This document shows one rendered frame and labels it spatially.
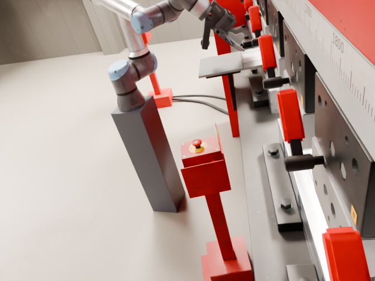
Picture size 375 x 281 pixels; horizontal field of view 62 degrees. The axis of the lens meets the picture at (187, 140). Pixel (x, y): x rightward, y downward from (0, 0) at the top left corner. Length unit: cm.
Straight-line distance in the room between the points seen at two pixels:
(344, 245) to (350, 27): 15
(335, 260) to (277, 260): 51
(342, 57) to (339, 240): 14
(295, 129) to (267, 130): 71
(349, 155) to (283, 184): 56
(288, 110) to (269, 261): 44
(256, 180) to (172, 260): 108
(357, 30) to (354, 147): 9
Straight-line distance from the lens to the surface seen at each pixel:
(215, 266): 165
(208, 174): 112
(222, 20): 123
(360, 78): 25
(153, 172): 185
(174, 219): 204
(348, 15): 26
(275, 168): 88
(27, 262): 235
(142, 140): 171
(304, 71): 42
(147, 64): 165
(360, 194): 28
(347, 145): 29
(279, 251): 75
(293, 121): 37
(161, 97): 320
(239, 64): 127
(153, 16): 122
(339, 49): 28
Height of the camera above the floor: 150
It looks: 34 degrees down
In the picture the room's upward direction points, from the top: 16 degrees counter-clockwise
